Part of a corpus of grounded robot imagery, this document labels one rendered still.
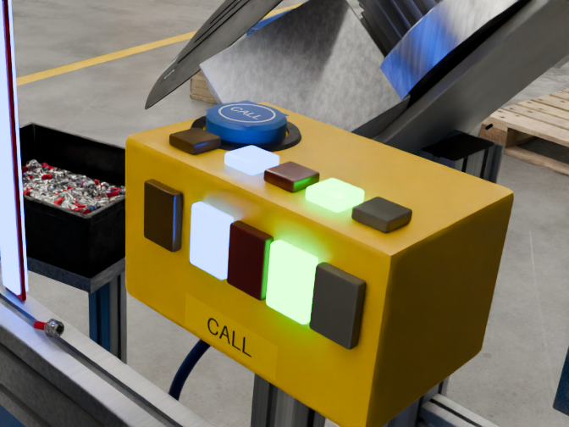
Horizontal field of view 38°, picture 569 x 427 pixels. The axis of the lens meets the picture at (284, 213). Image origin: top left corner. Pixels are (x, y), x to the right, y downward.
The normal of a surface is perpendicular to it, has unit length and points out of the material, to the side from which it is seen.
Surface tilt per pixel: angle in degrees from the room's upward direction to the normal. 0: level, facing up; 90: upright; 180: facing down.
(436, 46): 88
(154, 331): 0
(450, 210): 0
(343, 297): 90
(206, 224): 90
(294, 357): 90
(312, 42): 55
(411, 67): 100
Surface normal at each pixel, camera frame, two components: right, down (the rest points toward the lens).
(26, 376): -0.67, 0.26
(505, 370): 0.08, -0.90
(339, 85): -0.05, -0.18
